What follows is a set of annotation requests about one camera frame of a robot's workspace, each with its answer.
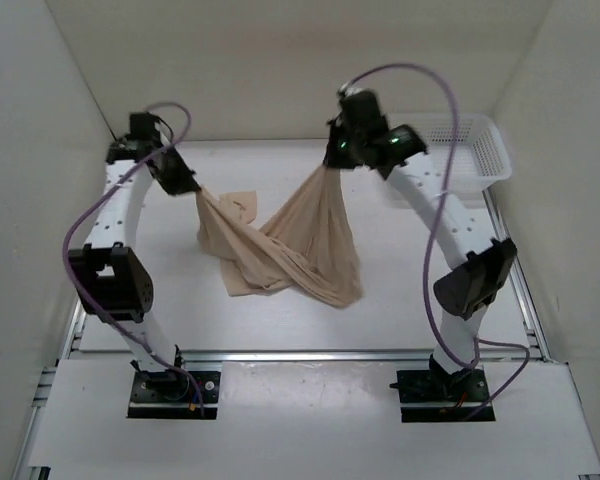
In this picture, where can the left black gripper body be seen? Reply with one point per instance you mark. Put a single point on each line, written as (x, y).
(172, 166)

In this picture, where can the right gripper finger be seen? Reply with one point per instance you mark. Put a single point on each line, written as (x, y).
(348, 164)
(331, 157)

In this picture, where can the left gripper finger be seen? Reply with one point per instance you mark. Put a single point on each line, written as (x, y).
(190, 185)
(175, 189)

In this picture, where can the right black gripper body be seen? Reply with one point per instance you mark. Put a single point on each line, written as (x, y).
(351, 140)

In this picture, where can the beige trousers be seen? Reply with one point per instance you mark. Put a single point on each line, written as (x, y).
(307, 243)

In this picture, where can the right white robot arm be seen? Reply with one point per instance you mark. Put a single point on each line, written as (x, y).
(479, 264)

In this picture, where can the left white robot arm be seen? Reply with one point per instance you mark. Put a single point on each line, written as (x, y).
(112, 282)

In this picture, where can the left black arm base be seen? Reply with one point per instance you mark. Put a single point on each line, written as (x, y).
(172, 396)

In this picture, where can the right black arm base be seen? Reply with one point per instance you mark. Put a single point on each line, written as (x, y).
(425, 400)

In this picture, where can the white plastic mesh basket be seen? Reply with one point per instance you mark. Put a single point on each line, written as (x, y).
(480, 158)

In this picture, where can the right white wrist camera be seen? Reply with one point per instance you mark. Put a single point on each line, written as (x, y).
(348, 90)

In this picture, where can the aluminium front rail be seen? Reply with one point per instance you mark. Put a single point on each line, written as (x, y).
(489, 355)

